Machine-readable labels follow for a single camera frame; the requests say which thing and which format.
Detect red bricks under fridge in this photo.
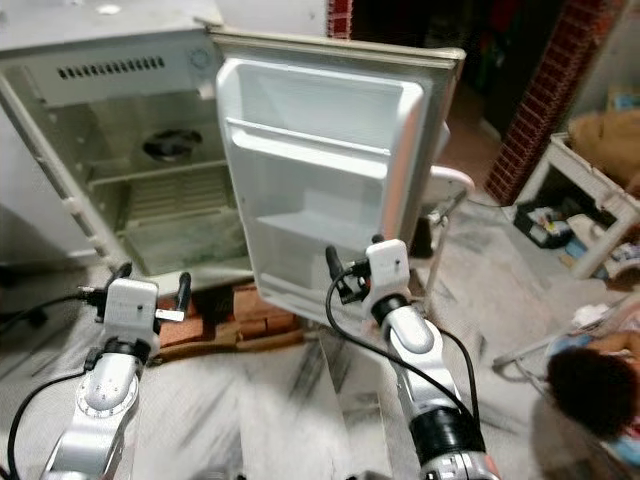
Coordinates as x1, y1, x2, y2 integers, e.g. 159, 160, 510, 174
157, 281, 308, 353

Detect white fridge door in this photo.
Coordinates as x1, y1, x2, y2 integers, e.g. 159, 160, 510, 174
209, 26, 468, 329

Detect small white fridge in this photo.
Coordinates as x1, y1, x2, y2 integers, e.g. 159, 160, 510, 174
0, 3, 258, 284

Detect black bowl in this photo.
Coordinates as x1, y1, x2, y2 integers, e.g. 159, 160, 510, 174
143, 128, 204, 165

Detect black box with items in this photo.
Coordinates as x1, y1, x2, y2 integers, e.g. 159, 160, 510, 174
513, 199, 578, 250

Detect white side table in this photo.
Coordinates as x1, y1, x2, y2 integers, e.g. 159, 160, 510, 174
510, 130, 640, 281

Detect red brick pillar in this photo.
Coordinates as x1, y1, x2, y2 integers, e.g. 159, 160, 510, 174
483, 0, 613, 207

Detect brown bag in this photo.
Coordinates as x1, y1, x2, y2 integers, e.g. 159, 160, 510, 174
567, 108, 640, 193

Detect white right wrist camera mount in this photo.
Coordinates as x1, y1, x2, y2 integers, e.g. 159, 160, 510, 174
364, 237, 412, 302

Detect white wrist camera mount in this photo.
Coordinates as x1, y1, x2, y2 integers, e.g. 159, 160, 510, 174
364, 237, 412, 302
105, 278, 162, 349

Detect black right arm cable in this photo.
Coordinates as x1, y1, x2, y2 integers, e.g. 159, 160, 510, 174
322, 272, 483, 419

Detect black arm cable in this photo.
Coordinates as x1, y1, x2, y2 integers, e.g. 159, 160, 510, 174
0, 292, 93, 480
322, 272, 483, 419

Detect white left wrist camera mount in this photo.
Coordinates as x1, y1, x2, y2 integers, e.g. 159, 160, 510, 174
105, 278, 162, 349

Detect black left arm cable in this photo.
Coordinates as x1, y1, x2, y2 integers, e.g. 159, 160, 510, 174
0, 292, 93, 480

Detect white metal frame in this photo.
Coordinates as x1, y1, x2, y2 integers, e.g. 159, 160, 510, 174
492, 300, 640, 389

